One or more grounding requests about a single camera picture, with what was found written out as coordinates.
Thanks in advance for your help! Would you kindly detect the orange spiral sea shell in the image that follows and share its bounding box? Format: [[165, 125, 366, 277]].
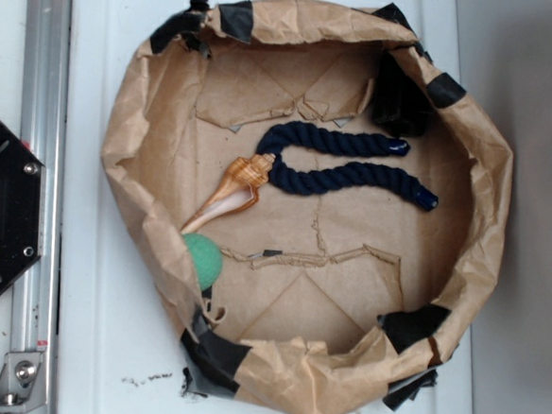
[[181, 153, 276, 233]]

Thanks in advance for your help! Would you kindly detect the green foam ball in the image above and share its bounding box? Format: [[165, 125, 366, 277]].
[[183, 233, 223, 291]]

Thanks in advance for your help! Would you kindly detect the brown paper bag bin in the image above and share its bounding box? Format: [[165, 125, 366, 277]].
[[100, 0, 513, 414]]

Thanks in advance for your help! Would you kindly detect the white plastic tray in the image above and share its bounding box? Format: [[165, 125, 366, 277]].
[[57, 0, 473, 414]]

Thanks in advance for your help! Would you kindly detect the navy blue twisted rope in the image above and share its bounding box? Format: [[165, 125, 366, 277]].
[[252, 117, 444, 213]]

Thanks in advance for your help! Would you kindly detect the aluminium extrusion rail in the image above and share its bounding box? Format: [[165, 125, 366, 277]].
[[9, 0, 72, 414]]

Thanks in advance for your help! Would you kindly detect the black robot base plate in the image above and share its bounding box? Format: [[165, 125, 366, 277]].
[[0, 121, 44, 296]]

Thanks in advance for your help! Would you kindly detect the metal corner bracket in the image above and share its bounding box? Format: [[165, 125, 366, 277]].
[[0, 352, 48, 414]]

